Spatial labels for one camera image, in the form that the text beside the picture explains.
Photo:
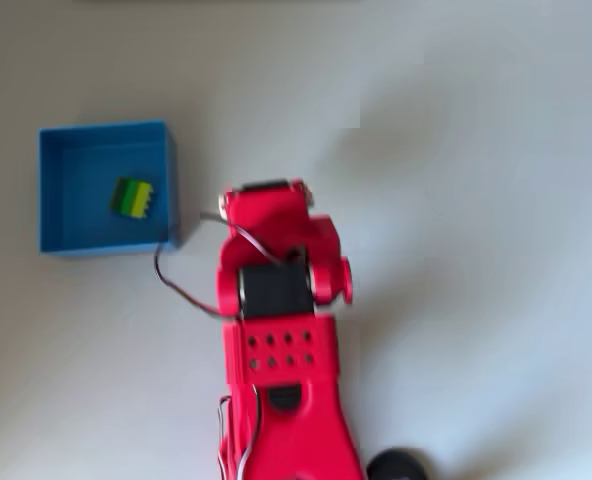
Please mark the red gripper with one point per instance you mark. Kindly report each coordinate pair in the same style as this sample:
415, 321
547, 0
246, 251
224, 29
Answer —
267, 206

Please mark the green lego block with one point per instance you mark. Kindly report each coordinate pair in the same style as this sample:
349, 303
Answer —
132, 197

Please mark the red robot arm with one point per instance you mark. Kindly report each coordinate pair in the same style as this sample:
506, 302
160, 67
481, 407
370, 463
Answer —
286, 360

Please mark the blue box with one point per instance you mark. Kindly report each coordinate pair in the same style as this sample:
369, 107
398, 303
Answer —
71, 200

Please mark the black gooseneck camera stand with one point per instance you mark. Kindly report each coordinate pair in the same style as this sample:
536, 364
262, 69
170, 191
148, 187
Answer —
398, 465

